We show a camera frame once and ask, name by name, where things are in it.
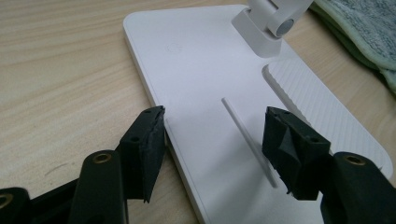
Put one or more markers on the pale green fluffy towel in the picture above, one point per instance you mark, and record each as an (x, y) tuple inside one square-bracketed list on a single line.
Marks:
[(367, 31)]

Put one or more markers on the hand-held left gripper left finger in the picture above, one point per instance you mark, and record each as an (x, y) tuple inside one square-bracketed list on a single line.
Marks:
[(143, 149)]

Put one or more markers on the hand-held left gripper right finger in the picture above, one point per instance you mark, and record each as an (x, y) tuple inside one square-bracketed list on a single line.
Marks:
[(299, 155)]

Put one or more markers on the white desk lamp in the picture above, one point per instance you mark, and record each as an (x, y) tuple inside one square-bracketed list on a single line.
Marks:
[(202, 62)]

